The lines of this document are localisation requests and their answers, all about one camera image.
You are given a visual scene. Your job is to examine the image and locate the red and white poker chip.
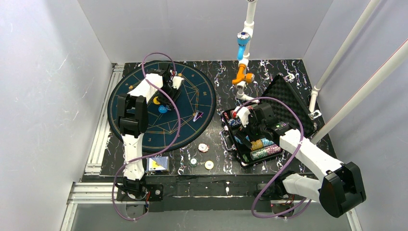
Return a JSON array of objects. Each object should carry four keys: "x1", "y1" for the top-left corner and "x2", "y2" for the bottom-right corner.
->
[{"x1": 198, "y1": 143, "x2": 209, "y2": 153}]

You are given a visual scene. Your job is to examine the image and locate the black poker chip case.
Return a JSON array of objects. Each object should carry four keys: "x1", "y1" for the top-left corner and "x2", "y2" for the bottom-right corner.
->
[{"x1": 221, "y1": 75, "x2": 318, "y2": 167}]

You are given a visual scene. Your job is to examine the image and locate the round dark blue poker mat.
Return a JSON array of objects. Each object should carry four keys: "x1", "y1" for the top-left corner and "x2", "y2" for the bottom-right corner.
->
[{"x1": 107, "y1": 60, "x2": 217, "y2": 153}]

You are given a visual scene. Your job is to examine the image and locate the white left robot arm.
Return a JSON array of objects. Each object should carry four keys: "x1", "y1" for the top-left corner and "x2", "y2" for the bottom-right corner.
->
[{"x1": 117, "y1": 65, "x2": 184, "y2": 190}]

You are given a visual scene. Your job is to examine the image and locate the green and purple chip row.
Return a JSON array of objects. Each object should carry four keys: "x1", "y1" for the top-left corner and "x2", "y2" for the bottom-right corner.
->
[{"x1": 250, "y1": 144, "x2": 281, "y2": 160}]

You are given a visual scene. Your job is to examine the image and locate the white diagonal frame pole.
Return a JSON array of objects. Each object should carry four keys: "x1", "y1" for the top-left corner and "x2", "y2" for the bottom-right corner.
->
[{"x1": 311, "y1": 40, "x2": 408, "y2": 144}]

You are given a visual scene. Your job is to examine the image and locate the yellow poker chip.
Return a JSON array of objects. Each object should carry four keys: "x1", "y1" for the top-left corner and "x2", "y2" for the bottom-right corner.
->
[{"x1": 204, "y1": 160, "x2": 214, "y2": 170}]

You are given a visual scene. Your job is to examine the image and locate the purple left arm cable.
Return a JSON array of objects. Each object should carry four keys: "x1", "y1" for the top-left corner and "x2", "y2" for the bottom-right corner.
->
[{"x1": 111, "y1": 52, "x2": 182, "y2": 222}]

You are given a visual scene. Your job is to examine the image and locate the yellow chip stack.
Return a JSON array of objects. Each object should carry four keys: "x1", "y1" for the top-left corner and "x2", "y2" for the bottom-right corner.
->
[{"x1": 251, "y1": 138, "x2": 275, "y2": 151}]

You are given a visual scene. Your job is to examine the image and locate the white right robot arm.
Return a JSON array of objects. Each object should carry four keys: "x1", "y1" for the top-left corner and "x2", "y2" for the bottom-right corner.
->
[{"x1": 234, "y1": 103, "x2": 367, "y2": 218}]

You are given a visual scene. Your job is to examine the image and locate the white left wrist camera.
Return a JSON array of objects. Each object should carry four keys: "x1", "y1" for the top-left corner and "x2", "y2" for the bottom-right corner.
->
[{"x1": 172, "y1": 76, "x2": 185, "y2": 90}]

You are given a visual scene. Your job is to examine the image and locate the chrome case handle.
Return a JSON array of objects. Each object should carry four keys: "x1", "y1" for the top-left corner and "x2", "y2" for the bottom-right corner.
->
[{"x1": 220, "y1": 131, "x2": 235, "y2": 152}]

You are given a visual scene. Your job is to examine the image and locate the yellow big blind button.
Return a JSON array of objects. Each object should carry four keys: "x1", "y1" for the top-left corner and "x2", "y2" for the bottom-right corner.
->
[{"x1": 153, "y1": 97, "x2": 161, "y2": 105}]

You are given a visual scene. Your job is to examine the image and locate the aluminium frame rail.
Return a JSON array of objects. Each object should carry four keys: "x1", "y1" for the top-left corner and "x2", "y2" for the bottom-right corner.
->
[{"x1": 60, "y1": 64, "x2": 125, "y2": 231}]

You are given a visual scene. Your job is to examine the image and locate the white pipe camera stand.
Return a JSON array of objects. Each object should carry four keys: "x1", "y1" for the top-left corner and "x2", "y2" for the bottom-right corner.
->
[{"x1": 232, "y1": 0, "x2": 257, "y2": 102}]

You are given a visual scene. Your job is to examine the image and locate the light blue chip stack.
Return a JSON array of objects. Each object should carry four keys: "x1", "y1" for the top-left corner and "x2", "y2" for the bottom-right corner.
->
[{"x1": 234, "y1": 136, "x2": 250, "y2": 144}]

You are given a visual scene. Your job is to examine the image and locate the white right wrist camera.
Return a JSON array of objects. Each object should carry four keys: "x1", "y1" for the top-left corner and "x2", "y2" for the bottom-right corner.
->
[{"x1": 234, "y1": 106, "x2": 250, "y2": 128}]

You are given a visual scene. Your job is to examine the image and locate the boxed deck of playing cards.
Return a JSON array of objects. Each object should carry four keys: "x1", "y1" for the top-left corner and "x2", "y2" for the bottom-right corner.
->
[{"x1": 146, "y1": 156, "x2": 169, "y2": 173}]

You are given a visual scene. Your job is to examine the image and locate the blue small blind button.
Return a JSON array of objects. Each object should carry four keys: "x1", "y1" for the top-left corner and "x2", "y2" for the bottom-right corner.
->
[{"x1": 158, "y1": 105, "x2": 169, "y2": 114}]

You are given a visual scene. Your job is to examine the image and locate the white thin diagonal pole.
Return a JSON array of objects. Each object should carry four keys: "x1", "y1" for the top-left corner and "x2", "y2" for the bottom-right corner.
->
[{"x1": 309, "y1": 0, "x2": 380, "y2": 113}]

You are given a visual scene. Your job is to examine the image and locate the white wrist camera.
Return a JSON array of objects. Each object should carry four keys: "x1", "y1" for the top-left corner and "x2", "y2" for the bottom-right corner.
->
[
  {"x1": 234, "y1": 106, "x2": 250, "y2": 128},
  {"x1": 172, "y1": 76, "x2": 185, "y2": 90}
]

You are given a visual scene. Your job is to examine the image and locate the green poker chip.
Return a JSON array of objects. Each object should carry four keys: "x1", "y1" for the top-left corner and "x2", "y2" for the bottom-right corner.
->
[{"x1": 189, "y1": 158, "x2": 198, "y2": 167}]

